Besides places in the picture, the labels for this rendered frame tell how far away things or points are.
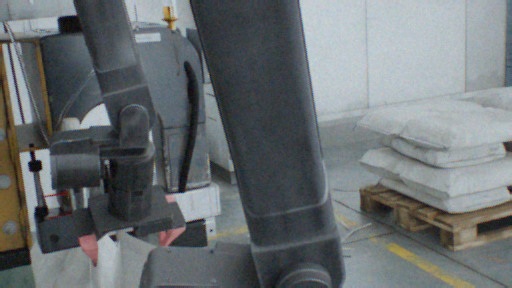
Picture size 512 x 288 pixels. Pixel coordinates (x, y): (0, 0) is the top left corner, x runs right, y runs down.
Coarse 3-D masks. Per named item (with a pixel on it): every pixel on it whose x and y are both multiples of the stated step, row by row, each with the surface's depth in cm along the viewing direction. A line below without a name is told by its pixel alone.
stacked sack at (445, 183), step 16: (496, 160) 373; (400, 176) 383; (416, 176) 374; (432, 176) 364; (448, 176) 355; (464, 176) 356; (480, 176) 357; (496, 176) 361; (432, 192) 363; (448, 192) 352; (464, 192) 354; (480, 192) 360
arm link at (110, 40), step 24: (72, 0) 81; (96, 0) 80; (120, 0) 81; (96, 24) 81; (120, 24) 82; (96, 48) 82; (120, 48) 83; (96, 72) 83; (120, 72) 83; (144, 72) 84; (120, 96) 84; (144, 96) 85
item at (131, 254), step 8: (120, 232) 108; (120, 240) 108; (128, 240) 105; (136, 240) 103; (120, 248) 104; (128, 248) 106; (136, 248) 103; (144, 248) 101; (152, 248) 100; (120, 256) 103; (128, 256) 106; (136, 256) 104; (144, 256) 102; (112, 264) 94; (120, 264) 102; (128, 264) 107; (136, 264) 104; (112, 272) 93; (120, 272) 101; (128, 272) 107; (136, 272) 105; (112, 280) 92; (120, 280) 100; (128, 280) 108; (136, 280) 105
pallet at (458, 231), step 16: (368, 192) 419; (384, 192) 418; (368, 208) 422; (384, 208) 426; (400, 208) 393; (416, 208) 387; (432, 208) 380; (496, 208) 374; (400, 224) 396; (416, 224) 389; (432, 224) 394; (448, 224) 358; (464, 224) 358; (448, 240) 361; (464, 240) 360; (480, 240) 365; (496, 240) 369
